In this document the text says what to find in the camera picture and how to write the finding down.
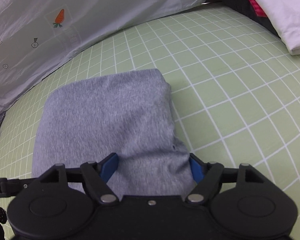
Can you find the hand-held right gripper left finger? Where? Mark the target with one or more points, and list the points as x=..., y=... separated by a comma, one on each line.
x=110, y=165

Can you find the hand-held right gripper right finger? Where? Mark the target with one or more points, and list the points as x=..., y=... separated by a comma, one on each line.
x=196, y=168

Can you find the grey garment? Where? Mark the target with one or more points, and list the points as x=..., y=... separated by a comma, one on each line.
x=110, y=117

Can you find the plaid checked shirt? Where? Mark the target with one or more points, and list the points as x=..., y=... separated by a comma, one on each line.
x=0, y=118

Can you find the green grid bed sheet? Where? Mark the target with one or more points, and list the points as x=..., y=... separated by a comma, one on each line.
x=240, y=92

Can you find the grey carrot print sheet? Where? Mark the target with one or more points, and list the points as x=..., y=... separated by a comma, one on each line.
x=90, y=17

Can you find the black garment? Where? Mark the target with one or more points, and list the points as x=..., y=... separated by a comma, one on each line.
x=237, y=5

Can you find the white folded sheet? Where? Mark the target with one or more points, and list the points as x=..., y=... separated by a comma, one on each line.
x=285, y=12

